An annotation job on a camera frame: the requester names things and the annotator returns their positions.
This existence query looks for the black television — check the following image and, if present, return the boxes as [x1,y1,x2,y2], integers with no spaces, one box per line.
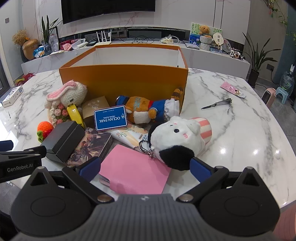
[60,0,156,25]

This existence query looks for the golden vase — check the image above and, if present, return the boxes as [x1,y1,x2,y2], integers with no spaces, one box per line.
[22,39,40,61]

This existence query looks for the blue rectangular tag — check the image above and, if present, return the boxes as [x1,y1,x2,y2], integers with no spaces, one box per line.
[94,105,128,131]

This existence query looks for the metal keyring clasp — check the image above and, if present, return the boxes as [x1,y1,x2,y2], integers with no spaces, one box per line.
[138,140,156,158]

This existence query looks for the black cables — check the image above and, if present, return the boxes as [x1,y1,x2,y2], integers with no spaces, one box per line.
[125,35,160,43]

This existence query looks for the clear water bottle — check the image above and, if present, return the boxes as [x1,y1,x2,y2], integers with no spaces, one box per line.
[280,65,295,93]

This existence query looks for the white marble media console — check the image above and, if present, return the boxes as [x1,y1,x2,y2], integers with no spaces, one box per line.
[21,40,251,77]

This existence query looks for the green leaf plant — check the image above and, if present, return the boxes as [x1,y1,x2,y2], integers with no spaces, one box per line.
[40,16,63,44]

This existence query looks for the blue snack bag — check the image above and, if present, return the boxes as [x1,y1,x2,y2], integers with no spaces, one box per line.
[33,45,52,58]

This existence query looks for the tall potted plant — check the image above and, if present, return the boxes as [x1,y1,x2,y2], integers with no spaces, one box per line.
[242,32,279,87]

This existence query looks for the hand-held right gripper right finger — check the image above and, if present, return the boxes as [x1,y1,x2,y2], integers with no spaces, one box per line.
[176,158,266,203]

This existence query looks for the dark illustrated card box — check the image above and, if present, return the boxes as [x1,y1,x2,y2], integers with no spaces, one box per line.
[67,127,114,166]

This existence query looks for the white pink crochet bunny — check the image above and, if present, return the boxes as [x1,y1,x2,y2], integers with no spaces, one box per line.
[46,80,88,127]

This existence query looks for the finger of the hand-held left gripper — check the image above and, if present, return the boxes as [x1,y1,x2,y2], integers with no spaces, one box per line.
[0,146,47,161]
[0,140,14,151]

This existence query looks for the metal nail clipper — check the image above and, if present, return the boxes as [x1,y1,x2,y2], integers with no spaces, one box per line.
[201,98,233,114]

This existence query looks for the stacked woven baskets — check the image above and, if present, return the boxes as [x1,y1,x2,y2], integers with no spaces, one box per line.
[199,35,213,50]

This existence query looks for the green stool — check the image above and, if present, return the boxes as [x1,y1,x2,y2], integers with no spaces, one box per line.
[275,86,289,102]

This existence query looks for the round paper fan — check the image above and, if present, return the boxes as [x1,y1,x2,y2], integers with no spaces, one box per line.
[213,32,224,45]

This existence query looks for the white router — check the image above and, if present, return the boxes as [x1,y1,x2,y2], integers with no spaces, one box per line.
[95,30,113,45]

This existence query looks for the white flat box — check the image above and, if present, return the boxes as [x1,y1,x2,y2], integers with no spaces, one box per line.
[2,85,24,108]

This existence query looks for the dried flower bunch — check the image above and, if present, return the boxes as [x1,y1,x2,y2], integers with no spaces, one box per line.
[12,30,30,45]

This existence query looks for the brown bear plush blue outfit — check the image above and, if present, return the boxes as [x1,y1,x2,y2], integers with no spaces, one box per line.
[115,87,184,127]

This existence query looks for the black box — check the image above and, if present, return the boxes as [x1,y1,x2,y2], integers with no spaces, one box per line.
[40,120,85,163]

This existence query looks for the pink notebook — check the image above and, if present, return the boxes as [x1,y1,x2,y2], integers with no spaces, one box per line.
[98,144,172,194]

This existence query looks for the small brown box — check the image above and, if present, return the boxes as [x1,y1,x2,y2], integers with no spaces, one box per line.
[81,95,110,129]

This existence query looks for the grey laptop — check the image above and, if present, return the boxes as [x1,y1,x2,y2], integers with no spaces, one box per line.
[183,40,200,50]

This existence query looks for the floral paper packet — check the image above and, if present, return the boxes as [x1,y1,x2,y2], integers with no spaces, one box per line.
[106,124,153,151]

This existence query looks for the small brown teddy bear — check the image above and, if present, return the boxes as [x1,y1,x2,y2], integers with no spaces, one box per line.
[199,25,213,39]

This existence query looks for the white power strip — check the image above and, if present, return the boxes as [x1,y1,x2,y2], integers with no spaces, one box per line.
[159,36,181,44]

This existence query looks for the red feather toy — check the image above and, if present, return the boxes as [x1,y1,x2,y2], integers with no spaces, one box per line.
[14,72,36,87]

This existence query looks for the orange cardboard box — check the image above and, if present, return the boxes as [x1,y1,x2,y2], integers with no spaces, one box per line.
[58,44,189,116]

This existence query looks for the white plush toy striped hat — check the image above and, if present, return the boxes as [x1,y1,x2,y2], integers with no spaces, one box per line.
[148,116,213,172]

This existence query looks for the pink heater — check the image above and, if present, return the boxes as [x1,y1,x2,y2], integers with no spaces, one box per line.
[261,88,277,109]

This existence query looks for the hanging vine plant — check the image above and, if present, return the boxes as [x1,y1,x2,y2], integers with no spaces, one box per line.
[268,0,296,42]

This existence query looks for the pink card packet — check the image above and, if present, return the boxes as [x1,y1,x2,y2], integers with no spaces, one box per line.
[220,81,247,98]

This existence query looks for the cow figurines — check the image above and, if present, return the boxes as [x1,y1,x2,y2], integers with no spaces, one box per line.
[228,47,245,59]

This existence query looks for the green blue painting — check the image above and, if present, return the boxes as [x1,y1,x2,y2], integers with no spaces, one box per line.
[189,23,222,44]

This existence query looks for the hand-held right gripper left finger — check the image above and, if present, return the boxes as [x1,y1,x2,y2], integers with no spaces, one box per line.
[24,157,114,204]

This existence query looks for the orange crochet fruit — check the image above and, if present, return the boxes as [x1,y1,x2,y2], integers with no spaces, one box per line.
[36,122,55,143]

